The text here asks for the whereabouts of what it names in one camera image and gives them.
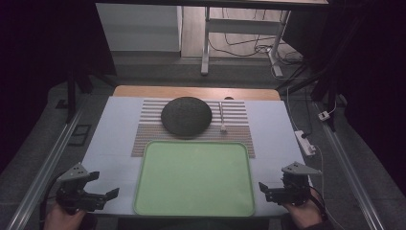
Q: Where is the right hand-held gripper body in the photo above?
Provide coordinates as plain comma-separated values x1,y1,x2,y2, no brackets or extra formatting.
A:
277,161,322,206

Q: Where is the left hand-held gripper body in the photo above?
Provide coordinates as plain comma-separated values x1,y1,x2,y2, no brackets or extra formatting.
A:
56,162,104,215

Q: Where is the person's right hand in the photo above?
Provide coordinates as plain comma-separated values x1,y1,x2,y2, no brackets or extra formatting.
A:
282,191,324,230

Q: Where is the person's left hand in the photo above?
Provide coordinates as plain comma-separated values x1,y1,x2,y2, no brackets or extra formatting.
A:
43,202,86,230

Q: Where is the white power strip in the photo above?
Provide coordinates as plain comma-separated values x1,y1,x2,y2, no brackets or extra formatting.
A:
294,129,317,157

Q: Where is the striped woven placemat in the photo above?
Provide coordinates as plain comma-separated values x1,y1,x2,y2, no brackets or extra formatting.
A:
130,99,257,159

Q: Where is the green plastic tray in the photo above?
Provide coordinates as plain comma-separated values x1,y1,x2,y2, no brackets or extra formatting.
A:
133,140,256,218

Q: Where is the black metal stand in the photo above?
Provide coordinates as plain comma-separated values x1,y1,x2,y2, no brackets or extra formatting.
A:
65,71,79,125
276,63,340,132

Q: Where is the white spoon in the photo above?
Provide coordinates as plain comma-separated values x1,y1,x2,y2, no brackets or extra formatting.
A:
218,102,228,133

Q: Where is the dark grey round bowl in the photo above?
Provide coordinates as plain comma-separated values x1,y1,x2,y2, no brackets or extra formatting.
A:
160,96,214,138

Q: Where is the white cabinet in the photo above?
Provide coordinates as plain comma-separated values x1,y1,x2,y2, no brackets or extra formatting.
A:
95,3,184,53

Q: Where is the black wrist strap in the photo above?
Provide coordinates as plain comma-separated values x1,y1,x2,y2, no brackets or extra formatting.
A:
307,186,328,222

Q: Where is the white power cable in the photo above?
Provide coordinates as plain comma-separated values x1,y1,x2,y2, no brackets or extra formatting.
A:
314,145,348,230

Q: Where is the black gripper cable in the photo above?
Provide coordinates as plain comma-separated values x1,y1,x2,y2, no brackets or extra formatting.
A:
38,172,65,230

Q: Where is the aluminium rail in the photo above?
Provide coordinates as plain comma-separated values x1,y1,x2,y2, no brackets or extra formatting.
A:
314,102,386,230
6,104,88,230

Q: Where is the black rectangular frame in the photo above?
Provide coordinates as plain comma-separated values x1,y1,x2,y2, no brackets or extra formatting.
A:
67,124,93,148

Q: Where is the black plug cable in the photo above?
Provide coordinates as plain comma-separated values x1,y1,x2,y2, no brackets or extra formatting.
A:
300,95,316,139

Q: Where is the tangle of floor cables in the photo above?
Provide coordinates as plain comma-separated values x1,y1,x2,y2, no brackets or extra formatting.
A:
209,8,305,66

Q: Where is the white desk frame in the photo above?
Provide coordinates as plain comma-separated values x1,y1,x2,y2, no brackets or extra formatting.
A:
200,6,292,78

